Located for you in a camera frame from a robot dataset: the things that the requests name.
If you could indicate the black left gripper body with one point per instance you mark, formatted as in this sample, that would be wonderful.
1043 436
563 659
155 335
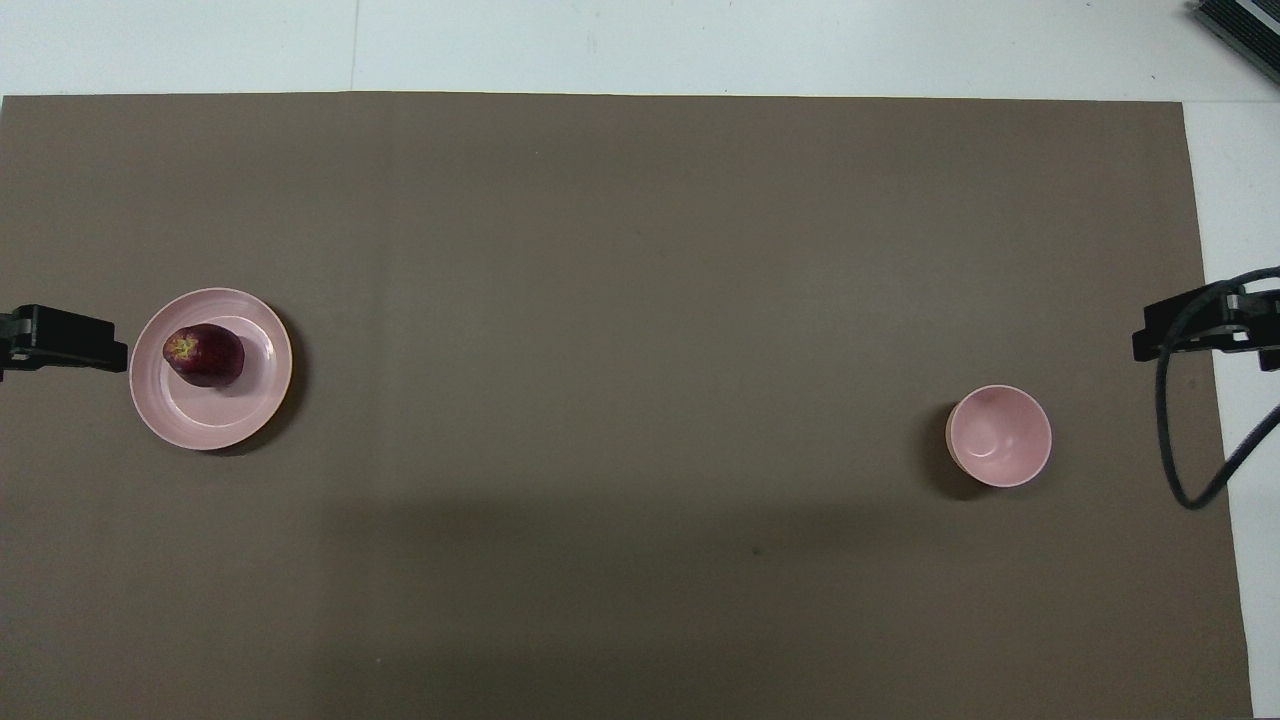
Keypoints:
14 345

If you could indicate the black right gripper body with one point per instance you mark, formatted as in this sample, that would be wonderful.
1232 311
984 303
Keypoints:
1260 335

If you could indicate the dark red apple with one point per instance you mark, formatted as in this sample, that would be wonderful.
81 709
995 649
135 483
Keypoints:
208 358

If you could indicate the pink plate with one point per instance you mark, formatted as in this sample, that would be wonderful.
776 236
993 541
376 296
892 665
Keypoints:
222 420

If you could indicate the pink bowl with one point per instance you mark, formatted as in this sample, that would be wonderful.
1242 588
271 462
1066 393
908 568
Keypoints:
1000 437

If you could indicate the dark ribbed device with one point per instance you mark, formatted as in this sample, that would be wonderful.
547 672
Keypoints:
1245 22

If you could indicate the brown table mat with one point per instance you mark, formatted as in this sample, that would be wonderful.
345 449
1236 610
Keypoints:
640 300

